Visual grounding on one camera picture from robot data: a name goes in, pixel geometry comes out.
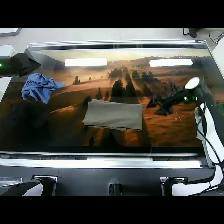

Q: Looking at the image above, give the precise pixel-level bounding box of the silver frame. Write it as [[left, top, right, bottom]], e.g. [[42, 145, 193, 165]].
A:
[[0, 150, 224, 197]]

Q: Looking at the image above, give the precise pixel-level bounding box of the blue garment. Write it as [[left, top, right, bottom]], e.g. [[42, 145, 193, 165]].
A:
[[21, 72, 66, 104]]

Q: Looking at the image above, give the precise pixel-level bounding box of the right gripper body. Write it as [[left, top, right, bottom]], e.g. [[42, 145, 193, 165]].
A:
[[146, 95, 175, 117]]

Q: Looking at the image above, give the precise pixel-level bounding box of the black cable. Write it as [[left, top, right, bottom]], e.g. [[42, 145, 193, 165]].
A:
[[185, 108, 224, 196]]

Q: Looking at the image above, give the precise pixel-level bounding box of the olive green T-shirt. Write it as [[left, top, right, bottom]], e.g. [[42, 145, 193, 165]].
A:
[[82, 98, 144, 131]]

